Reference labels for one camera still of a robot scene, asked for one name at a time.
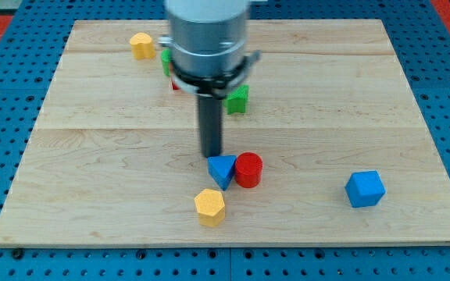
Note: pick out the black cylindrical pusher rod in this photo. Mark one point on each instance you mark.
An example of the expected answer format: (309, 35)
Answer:
(210, 125)

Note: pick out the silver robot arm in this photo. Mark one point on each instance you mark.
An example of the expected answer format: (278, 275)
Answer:
(207, 41)

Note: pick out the green block behind arm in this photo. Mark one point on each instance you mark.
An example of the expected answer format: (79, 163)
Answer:
(166, 62)

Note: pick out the red block behind arm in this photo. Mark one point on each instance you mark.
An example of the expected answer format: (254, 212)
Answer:
(174, 85)

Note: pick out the green star block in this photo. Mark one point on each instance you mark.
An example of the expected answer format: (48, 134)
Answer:
(236, 102)

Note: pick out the yellow hexagon block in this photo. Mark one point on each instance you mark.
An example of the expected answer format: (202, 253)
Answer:
(210, 207)

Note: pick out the blue triangle block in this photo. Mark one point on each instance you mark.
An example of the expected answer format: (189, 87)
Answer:
(221, 169)

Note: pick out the red cylinder block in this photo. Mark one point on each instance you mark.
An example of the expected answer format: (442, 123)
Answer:
(248, 169)

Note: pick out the yellow heart block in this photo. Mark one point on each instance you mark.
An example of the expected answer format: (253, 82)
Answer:
(142, 46)

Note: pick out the wooden board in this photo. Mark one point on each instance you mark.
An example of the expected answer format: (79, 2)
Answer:
(114, 161)

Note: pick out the blue cube block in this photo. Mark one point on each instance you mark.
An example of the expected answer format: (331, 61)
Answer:
(365, 189)

